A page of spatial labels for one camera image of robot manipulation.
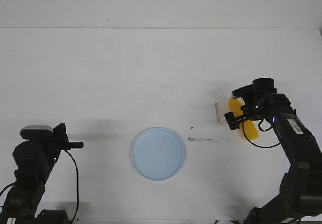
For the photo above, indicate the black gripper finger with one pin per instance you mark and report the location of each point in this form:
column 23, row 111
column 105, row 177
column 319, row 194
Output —
column 233, row 121
column 75, row 145

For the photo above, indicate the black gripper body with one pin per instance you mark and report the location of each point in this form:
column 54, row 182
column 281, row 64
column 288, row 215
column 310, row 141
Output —
column 256, row 107
column 60, row 140

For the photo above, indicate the yellow toy corn cob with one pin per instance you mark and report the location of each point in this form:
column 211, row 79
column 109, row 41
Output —
column 246, row 127

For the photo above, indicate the light blue round plate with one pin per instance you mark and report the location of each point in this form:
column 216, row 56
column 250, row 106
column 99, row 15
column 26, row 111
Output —
column 157, row 153

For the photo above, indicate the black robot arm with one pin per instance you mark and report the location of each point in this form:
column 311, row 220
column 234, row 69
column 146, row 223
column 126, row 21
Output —
column 300, row 190
column 35, row 159

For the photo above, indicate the vertical tape strip on table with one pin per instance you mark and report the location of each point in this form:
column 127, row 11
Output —
column 217, row 111

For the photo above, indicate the horizontal tape strip on table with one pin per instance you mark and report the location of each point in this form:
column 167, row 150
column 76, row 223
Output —
column 203, row 140

